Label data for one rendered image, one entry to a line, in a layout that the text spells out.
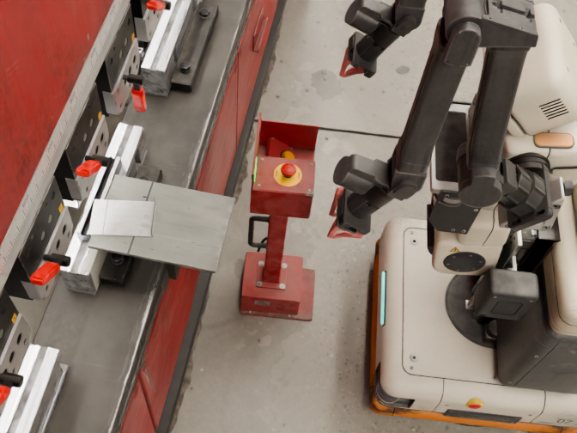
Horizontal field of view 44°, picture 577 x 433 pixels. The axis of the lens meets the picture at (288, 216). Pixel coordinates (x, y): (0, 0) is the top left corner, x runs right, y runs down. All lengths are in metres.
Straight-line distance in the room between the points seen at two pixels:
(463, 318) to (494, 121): 1.18
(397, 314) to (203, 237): 0.93
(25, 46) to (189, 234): 0.61
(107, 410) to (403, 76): 2.15
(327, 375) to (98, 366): 1.09
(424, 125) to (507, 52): 0.20
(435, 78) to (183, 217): 0.64
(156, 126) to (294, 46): 1.52
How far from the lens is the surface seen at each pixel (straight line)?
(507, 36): 1.07
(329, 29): 3.34
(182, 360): 2.40
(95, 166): 1.24
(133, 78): 1.42
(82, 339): 1.56
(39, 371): 1.45
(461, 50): 1.06
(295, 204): 1.87
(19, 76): 1.02
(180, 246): 1.48
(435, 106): 1.19
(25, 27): 1.02
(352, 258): 2.64
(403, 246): 2.38
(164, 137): 1.80
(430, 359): 2.23
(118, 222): 1.52
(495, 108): 1.20
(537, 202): 1.41
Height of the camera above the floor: 2.29
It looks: 58 degrees down
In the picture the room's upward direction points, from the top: 8 degrees clockwise
